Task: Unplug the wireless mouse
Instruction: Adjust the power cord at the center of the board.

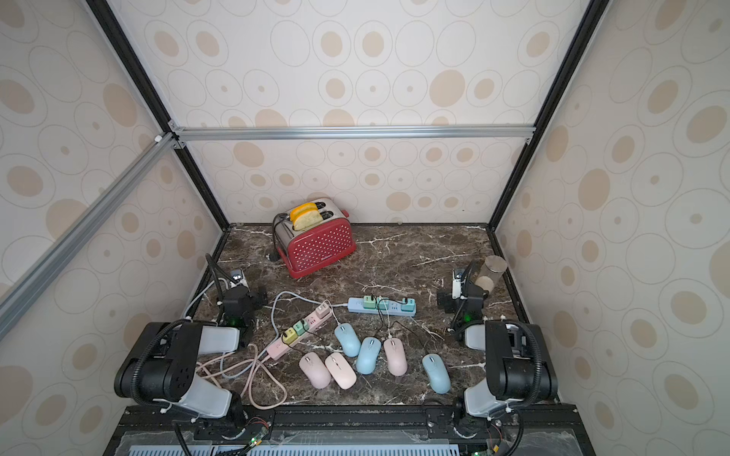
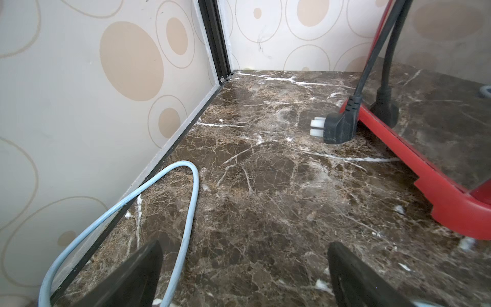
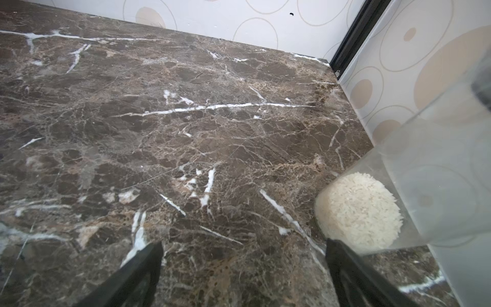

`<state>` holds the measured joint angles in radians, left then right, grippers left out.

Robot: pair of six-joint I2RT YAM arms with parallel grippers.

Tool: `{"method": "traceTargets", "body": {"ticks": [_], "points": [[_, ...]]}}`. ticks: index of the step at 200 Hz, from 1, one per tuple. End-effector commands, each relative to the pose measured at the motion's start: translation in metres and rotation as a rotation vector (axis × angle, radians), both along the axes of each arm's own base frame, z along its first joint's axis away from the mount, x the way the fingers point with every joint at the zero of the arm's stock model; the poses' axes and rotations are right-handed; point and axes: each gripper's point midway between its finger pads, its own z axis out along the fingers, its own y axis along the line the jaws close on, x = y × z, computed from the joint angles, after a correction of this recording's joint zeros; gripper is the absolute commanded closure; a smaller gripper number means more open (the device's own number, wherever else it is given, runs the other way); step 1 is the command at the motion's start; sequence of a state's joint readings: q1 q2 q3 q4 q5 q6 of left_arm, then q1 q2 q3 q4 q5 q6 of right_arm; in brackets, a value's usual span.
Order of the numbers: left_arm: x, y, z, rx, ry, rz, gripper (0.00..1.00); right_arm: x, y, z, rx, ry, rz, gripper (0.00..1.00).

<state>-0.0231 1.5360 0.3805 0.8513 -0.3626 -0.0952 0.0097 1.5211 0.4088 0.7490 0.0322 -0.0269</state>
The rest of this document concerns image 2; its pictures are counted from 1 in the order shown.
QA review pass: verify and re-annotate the black toaster plug and cord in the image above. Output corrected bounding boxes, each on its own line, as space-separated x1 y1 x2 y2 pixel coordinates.
309 0 407 145

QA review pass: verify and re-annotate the red polka dot toaster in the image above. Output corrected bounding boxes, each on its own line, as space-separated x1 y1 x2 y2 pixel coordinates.
339 1 490 240

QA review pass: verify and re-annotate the light blue power cable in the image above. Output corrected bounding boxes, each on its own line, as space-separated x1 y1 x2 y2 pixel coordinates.
37 160 200 307

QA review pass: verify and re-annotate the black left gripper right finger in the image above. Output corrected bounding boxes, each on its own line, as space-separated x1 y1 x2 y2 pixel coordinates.
328 242 413 306

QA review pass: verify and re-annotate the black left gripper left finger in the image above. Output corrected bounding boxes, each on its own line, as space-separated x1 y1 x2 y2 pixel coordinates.
75 240 163 307

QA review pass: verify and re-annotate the black corner frame post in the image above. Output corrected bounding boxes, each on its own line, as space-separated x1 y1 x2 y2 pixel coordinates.
198 0 232 84

